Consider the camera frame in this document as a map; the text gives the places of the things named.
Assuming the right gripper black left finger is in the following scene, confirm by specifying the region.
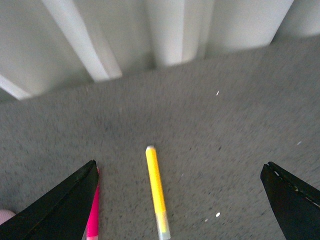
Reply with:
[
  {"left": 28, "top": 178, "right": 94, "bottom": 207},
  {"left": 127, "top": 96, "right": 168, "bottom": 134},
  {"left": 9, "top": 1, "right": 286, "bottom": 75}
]
[{"left": 0, "top": 160, "right": 98, "bottom": 240}]

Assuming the yellow marker pen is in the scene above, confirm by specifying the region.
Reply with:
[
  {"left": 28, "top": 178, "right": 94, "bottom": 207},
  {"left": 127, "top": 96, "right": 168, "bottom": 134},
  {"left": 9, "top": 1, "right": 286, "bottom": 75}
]
[{"left": 145, "top": 145, "right": 171, "bottom": 240}]

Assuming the pink marker pen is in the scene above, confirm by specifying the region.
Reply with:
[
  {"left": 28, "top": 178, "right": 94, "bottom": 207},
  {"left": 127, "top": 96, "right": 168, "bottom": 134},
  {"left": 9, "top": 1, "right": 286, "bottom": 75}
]
[{"left": 85, "top": 182, "right": 100, "bottom": 240}]

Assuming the pink mesh cup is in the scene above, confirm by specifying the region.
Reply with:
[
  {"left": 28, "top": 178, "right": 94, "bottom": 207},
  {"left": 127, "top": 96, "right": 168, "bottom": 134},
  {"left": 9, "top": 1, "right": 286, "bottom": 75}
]
[{"left": 0, "top": 209, "right": 16, "bottom": 225}]

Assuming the white pleated curtain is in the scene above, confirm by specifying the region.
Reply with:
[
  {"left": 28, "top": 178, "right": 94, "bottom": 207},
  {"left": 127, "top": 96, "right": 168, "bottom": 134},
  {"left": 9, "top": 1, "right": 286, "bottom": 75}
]
[{"left": 0, "top": 0, "right": 320, "bottom": 102}]

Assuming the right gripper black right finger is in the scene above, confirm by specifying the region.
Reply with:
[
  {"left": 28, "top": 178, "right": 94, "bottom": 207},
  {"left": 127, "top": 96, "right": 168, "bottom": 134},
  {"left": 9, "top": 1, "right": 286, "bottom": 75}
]
[{"left": 260, "top": 162, "right": 320, "bottom": 240}]

